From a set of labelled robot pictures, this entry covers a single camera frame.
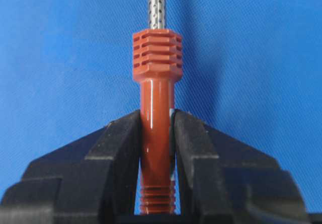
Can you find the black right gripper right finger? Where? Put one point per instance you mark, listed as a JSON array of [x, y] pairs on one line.
[[223, 180]]

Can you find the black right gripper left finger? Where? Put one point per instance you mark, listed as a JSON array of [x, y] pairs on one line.
[[91, 180]]

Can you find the orange handled soldering iron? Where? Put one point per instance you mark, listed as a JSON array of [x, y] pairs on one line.
[[157, 66]]

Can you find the blue table cloth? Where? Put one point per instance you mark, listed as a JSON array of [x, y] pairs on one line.
[[252, 69]]

